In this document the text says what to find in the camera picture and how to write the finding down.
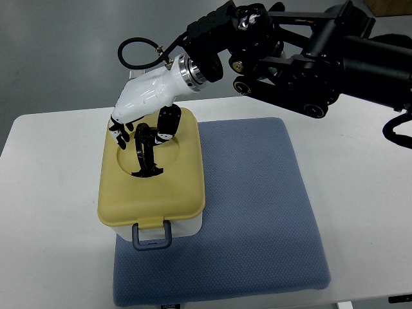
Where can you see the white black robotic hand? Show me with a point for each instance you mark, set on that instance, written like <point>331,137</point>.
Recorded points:
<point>152,91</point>

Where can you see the yellow storage box lid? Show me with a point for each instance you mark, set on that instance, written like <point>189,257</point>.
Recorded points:
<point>148,185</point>

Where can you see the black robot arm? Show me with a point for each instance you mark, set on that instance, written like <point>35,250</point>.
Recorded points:
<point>297,61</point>

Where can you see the white storage box base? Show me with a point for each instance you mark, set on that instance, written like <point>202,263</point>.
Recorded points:
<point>179,228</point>

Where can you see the brown cardboard box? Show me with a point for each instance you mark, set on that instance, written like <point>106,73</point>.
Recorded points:
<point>390,8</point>

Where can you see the upper metal floor plate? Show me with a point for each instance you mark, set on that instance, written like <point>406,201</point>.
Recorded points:
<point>135,73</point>

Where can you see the blue padded mat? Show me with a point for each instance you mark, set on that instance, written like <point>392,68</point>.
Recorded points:
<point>258,236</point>

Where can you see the black table edge label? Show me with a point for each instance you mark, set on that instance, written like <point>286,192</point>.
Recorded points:
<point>400,299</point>

